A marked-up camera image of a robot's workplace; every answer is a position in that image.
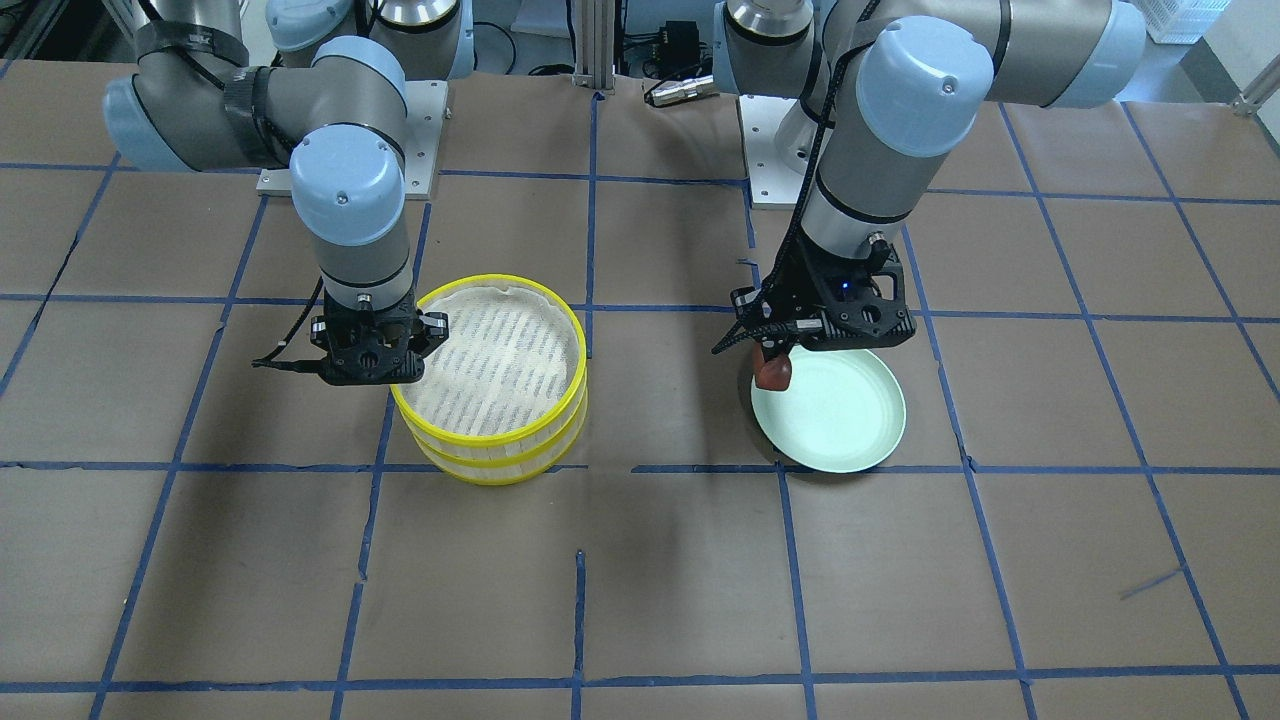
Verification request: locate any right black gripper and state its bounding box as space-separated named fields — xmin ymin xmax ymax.
xmin=308 ymin=300 xmax=451 ymax=386

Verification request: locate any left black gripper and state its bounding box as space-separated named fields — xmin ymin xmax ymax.
xmin=710 ymin=234 xmax=916 ymax=357

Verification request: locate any brown bun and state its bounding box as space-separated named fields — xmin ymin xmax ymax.
xmin=751 ymin=345 xmax=792 ymax=392

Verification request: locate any yellow steamer layer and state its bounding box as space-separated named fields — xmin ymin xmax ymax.
xmin=390 ymin=274 xmax=588 ymax=450
xmin=392 ymin=389 xmax=589 ymax=486

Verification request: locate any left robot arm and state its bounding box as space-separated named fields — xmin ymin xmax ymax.
xmin=713 ymin=1 xmax=1146 ymax=360

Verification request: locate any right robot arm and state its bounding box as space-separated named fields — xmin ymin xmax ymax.
xmin=102 ymin=1 xmax=449 ymax=386

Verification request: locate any green plate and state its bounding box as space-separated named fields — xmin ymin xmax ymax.
xmin=750 ymin=347 xmax=908 ymax=473

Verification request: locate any silver flashlight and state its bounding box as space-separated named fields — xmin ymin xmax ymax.
xmin=643 ymin=76 xmax=721 ymax=108

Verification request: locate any black braided cable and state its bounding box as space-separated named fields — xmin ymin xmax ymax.
xmin=250 ymin=275 xmax=332 ymax=373

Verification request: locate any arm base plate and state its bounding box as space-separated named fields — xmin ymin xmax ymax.
xmin=259 ymin=70 xmax=449 ymax=200
xmin=739 ymin=95 xmax=819 ymax=210

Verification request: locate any aluminium frame post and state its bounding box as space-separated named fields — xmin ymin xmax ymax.
xmin=568 ymin=1 xmax=620 ymax=95

